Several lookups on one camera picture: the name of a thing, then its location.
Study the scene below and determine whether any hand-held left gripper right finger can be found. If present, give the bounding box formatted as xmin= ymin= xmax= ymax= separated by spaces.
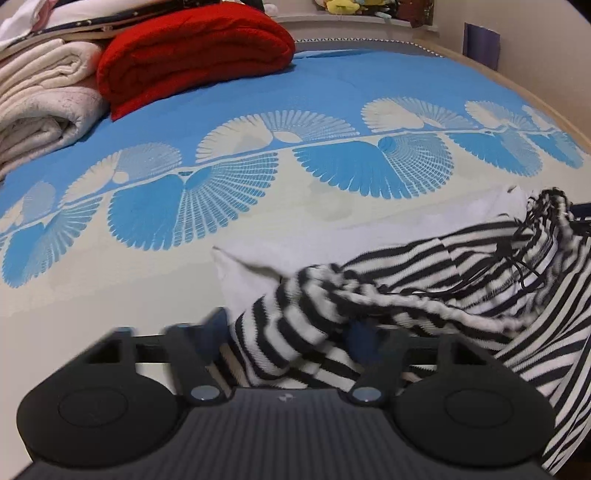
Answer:
xmin=344 ymin=320 xmax=490 ymax=407

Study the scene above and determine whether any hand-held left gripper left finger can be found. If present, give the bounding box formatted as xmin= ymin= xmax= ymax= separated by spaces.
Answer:
xmin=85 ymin=307 xmax=234 ymax=404

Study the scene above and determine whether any striped hooded top white vest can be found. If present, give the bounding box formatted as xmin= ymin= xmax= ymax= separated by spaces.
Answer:
xmin=211 ymin=186 xmax=591 ymax=476

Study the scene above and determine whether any blue patterned bed sheet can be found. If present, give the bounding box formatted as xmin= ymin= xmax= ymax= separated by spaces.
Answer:
xmin=0 ymin=48 xmax=591 ymax=324

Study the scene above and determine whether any red plush cushion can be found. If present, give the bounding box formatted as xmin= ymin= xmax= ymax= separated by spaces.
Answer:
xmin=396 ymin=0 xmax=435 ymax=26

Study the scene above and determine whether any speckled white rolled quilt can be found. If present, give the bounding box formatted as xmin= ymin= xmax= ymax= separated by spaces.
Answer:
xmin=0 ymin=87 xmax=110 ymax=181

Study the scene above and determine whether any red folded blanket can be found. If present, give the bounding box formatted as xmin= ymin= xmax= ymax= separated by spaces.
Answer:
xmin=96 ymin=8 xmax=296 ymax=121

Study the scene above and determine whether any dark star-trimmed folded blanket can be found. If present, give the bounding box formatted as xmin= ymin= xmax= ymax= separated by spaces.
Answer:
xmin=0 ymin=0 xmax=185 ymax=58

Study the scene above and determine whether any white and pink cloth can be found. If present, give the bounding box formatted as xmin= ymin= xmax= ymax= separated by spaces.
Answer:
xmin=0 ymin=0 xmax=63 ymax=43

